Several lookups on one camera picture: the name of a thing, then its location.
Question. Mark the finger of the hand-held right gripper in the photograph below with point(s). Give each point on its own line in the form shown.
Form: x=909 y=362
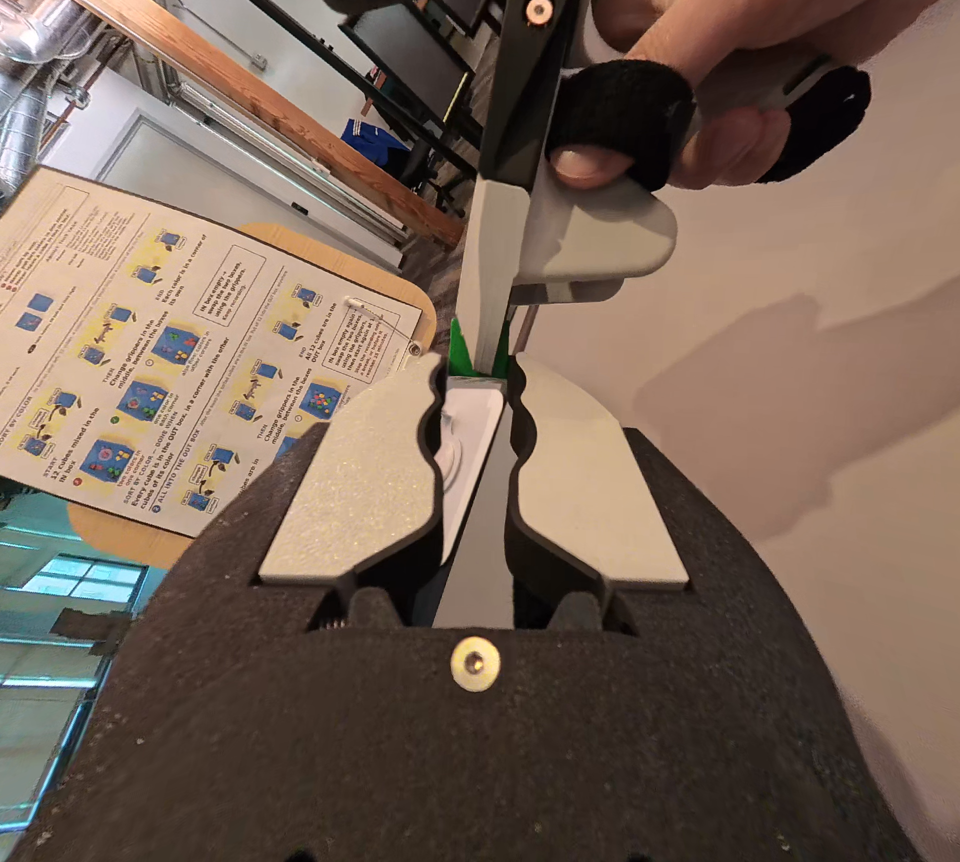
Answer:
x=487 y=262

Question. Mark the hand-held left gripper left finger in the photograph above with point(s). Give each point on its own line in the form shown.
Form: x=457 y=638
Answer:
x=352 y=480

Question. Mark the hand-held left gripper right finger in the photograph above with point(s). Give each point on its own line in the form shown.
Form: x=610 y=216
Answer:
x=592 y=495

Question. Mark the green plastic piece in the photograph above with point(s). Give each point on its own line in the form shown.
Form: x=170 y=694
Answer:
x=461 y=352

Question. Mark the black office chair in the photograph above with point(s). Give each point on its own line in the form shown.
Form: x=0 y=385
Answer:
x=424 y=172

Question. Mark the black framed display panel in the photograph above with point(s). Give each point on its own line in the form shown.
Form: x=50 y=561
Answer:
x=409 y=64

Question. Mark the white board stand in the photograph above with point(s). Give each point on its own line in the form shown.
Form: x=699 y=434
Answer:
x=469 y=442

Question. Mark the blue jacket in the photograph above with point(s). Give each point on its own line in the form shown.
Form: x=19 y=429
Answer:
x=375 y=142

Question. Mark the wooden display board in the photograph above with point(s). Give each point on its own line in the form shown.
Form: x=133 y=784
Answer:
x=120 y=536

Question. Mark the wooden column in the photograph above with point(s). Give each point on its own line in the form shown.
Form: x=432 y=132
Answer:
x=225 y=81

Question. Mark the silver air duct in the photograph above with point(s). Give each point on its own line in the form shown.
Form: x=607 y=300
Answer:
x=34 y=127

